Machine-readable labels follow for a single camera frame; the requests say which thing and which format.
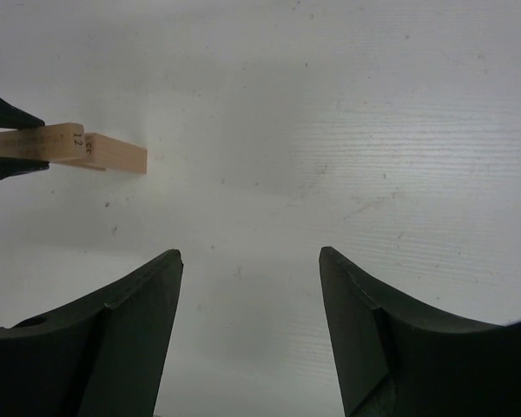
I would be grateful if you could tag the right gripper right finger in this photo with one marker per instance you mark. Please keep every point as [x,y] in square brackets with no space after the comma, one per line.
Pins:
[398,356]

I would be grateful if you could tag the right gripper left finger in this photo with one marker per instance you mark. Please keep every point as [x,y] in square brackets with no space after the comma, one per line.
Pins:
[100,355]

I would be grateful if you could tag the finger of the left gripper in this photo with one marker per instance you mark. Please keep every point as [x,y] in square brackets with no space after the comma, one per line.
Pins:
[10,167]
[12,117]

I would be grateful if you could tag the wooden block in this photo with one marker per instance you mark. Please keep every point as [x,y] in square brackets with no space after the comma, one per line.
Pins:
[54,143]
[104,152]

